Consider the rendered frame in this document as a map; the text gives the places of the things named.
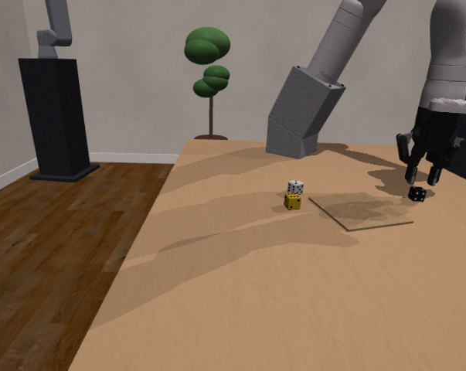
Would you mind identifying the white die with black pips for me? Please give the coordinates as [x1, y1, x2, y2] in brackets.
[287, 180, 304, 195]

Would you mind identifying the yellow die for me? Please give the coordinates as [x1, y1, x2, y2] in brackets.
[284, 192, 301, 209]

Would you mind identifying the translucent tan mat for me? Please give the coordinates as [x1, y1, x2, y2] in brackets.
[308, 192, 414, 232]

